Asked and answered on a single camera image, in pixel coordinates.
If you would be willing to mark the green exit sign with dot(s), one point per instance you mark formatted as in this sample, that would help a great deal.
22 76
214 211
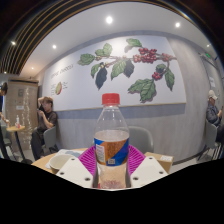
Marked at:
207 55

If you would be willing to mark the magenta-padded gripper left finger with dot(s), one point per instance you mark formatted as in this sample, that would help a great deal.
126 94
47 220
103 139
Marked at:
74 170

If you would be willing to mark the white wall notice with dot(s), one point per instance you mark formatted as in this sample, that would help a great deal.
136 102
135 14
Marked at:
212 82

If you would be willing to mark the round wooden cafe table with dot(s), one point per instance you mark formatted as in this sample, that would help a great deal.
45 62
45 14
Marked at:
15 129

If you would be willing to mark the small clear bottle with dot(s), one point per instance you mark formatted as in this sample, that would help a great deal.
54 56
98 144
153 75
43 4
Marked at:
17 122

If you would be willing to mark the recessed ceiling lights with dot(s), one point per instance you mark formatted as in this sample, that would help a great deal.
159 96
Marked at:
109 19

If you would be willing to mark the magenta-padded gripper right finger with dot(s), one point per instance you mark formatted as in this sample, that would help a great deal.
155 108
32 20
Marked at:
148 170

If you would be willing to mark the coffee branch wall mural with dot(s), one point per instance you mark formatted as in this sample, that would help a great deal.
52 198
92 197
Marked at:
83 90

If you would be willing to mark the clear red-capped drink bottle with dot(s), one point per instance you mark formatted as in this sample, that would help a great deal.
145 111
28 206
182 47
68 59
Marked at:
111 146

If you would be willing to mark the small cardboard box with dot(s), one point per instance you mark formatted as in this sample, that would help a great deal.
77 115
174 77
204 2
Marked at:
161 160

